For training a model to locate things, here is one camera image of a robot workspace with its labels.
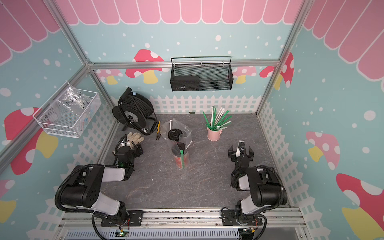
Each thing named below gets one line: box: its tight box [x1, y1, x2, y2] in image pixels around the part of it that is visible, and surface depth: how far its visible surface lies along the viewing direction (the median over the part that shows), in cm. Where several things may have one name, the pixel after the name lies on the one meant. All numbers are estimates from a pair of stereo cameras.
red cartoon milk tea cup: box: [167, 128, 183, 142], surface depth 87 cm
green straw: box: [180, 150, 185, 170], surface depth 82 cm
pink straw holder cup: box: [206, 128, 223, 142], surface depth 104 cm
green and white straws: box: [202, 106, 232, 131], surface depth 100 cm
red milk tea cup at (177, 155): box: [172, 142, 191, 169], surface depth 81 cm
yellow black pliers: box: [156, 120, 161, 140], surface depth 111 cm
